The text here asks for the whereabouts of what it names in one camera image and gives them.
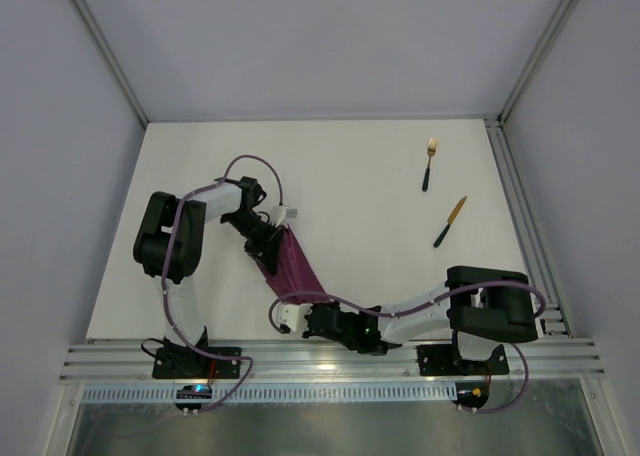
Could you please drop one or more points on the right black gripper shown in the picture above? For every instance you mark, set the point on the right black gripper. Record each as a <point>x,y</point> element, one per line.
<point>314,321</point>

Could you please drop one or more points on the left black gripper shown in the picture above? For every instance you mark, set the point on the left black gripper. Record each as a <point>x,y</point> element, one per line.
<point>272,249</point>

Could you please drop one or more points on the purple satin napkin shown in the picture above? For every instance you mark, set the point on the purple satin napkin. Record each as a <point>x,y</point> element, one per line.
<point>295,281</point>

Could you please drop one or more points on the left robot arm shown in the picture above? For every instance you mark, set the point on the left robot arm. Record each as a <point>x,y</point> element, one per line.
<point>169,246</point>

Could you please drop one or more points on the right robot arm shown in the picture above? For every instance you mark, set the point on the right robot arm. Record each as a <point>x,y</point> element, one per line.
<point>483,310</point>

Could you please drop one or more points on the right controller board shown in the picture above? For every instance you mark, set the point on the right controller board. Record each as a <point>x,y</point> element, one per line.
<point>470,396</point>

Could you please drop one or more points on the controller board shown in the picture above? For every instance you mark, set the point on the controller board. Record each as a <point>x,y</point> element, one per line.
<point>190,399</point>
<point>470,396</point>

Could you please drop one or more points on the left controller board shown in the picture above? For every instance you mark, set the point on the left controller board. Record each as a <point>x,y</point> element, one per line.
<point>190,399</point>

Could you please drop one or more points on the gold fork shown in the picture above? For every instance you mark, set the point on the gold fork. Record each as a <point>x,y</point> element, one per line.
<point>430,152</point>

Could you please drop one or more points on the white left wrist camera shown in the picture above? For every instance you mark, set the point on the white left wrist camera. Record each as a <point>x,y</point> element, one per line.
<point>283,215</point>

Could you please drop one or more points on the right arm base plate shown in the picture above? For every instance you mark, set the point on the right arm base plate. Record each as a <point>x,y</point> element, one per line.
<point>444,360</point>

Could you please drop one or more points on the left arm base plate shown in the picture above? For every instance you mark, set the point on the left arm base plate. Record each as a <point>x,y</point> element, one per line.
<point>173,361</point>

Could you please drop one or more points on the black handled gold knife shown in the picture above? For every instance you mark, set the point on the black handled gold knife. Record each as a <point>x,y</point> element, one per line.
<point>450,220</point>

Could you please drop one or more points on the right aluminium rail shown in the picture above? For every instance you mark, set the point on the right aluminium rail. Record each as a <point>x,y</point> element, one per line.
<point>534,252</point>

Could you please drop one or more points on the aluminium rail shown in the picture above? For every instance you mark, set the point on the aluminium rail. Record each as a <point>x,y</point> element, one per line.
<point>534,252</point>
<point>302,361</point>

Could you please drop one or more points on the slotted cable duct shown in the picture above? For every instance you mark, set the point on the slotted cable duct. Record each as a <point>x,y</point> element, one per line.
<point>275,393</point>

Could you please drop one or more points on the front aluminium rail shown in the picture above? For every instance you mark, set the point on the front aluminium rail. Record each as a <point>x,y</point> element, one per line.
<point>302,361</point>

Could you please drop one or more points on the left frame post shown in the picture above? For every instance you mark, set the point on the left frame post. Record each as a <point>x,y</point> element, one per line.
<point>108,56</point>

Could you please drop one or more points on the frame post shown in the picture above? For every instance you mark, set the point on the frame post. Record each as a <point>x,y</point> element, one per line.
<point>108,56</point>
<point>542,47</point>

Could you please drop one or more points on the right frame post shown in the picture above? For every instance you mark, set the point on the right frame post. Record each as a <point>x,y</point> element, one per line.
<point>542,47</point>

